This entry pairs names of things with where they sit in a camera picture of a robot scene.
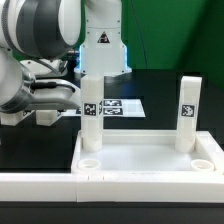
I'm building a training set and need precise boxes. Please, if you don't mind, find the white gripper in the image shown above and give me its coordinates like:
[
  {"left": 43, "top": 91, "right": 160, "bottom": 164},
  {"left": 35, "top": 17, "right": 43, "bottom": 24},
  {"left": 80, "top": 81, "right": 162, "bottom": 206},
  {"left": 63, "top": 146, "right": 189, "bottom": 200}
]
[{"left": 26, "top": 79, "right": 81, "bottom": 111}]

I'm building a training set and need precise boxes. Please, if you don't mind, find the white desk top tray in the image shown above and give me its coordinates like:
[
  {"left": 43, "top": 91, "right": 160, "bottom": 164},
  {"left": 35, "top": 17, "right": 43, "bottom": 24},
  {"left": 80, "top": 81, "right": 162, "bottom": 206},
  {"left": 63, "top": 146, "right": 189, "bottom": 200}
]
[{"left": 71, "top": 129, "right": 224, "bottom": 175}]

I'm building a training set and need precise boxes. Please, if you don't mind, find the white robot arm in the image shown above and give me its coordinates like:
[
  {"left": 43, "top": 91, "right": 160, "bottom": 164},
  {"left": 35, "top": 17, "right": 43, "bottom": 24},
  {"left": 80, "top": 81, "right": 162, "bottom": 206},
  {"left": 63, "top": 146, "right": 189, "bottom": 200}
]
[{"left": 0, "top": 0, "right": 131, "bottom": 114}]

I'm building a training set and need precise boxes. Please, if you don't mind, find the white marker sheet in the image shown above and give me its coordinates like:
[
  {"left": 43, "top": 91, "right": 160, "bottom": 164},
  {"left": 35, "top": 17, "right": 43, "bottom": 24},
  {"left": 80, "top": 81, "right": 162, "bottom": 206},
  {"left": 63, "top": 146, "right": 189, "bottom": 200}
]
[{"left": 61, "top": 97, "right": 146, "bottom": 118}]

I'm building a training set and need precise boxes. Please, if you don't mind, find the white front fence bar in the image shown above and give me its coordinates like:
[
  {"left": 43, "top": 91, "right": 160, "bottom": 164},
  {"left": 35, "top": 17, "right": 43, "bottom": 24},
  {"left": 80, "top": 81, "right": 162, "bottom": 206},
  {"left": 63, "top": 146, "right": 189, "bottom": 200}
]
[{"left": 0, "top": 172, "right": 224, "bottom": 203}]

